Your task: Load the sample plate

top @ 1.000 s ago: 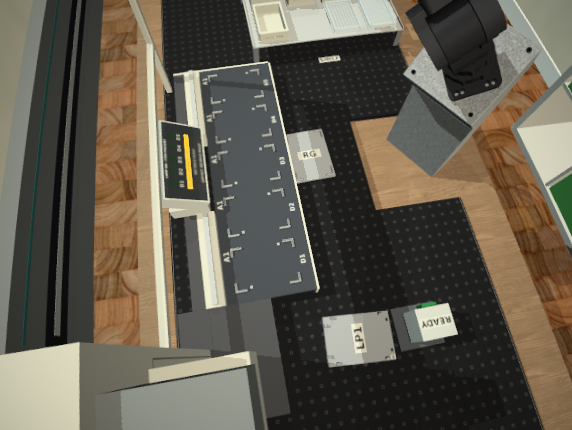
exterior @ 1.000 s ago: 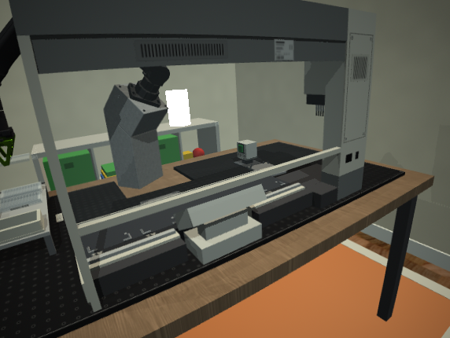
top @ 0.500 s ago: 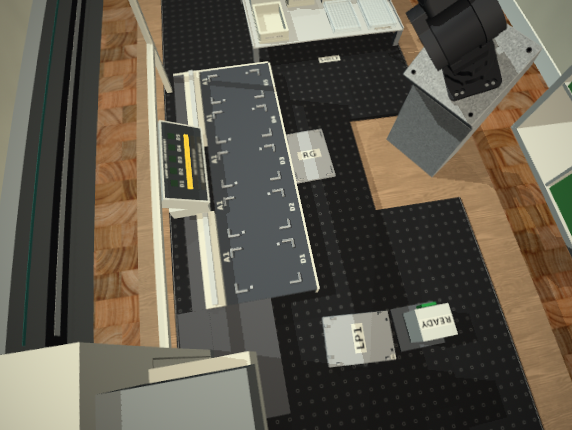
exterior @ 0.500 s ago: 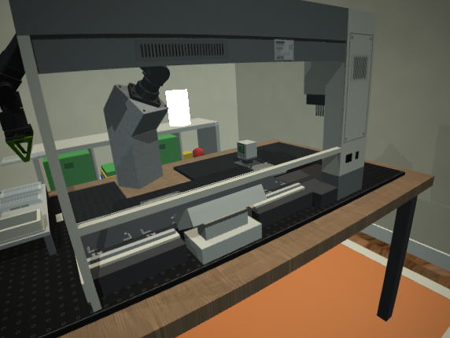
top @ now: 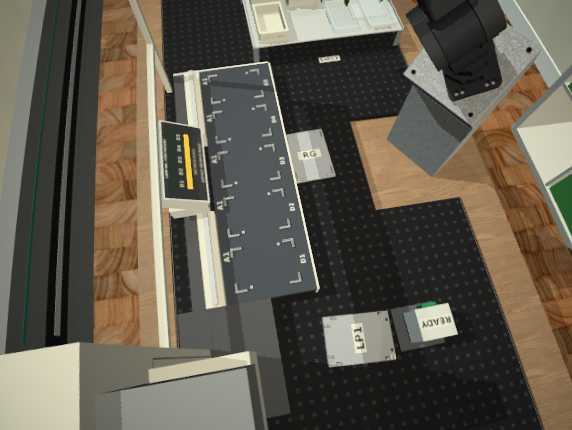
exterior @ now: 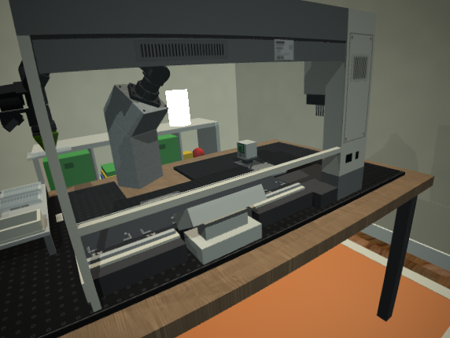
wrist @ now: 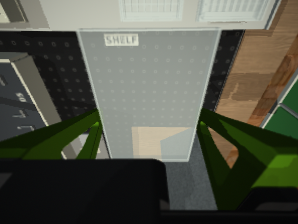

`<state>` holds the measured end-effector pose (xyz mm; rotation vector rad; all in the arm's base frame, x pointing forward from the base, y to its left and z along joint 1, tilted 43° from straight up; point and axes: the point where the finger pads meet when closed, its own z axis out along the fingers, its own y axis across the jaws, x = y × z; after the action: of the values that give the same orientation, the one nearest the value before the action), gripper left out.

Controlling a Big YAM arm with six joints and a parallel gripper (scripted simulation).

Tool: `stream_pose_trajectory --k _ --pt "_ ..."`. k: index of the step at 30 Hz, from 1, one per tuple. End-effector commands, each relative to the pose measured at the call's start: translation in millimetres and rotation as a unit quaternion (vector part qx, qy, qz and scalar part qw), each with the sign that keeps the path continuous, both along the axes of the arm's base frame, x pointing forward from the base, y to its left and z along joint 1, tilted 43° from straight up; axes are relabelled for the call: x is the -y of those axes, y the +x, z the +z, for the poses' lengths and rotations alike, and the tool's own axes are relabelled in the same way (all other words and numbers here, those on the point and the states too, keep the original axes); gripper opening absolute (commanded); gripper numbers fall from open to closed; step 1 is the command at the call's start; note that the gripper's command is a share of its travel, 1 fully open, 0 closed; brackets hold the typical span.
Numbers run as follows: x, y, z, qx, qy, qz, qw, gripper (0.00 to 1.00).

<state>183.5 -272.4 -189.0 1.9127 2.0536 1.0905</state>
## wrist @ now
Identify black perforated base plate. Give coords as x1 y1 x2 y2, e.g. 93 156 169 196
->
0 29 246 121

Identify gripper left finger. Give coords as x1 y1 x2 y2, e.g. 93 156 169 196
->
0 108 103 160

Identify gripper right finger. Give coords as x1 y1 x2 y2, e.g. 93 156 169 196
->
196 107 298 210

